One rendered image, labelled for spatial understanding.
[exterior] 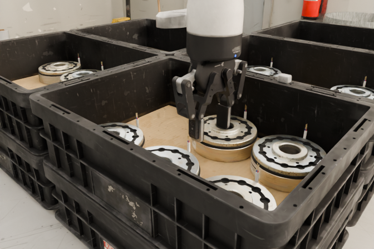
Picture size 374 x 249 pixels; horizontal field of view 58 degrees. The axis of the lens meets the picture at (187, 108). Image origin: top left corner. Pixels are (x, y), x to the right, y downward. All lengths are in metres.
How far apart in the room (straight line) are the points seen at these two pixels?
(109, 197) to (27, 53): 0.59
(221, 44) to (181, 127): 0.22
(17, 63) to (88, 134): 0.57
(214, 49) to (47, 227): 0.40
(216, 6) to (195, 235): 0.26
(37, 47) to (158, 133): 0.48
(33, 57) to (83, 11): 3.51
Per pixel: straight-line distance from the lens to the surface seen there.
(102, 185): 0.44
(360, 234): 0.64
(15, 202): 0.71
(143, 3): 4.62
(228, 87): 0.49
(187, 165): 0.45
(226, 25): 0.43
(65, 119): 0.44
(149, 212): 0.37
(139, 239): 0.41
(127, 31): 1.11
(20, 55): 0.95
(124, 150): 0.35
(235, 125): 0.54
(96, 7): 4.58
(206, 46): 0.43
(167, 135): 0.58
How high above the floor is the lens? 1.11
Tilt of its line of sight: 24 degrees down
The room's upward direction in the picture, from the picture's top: straight up
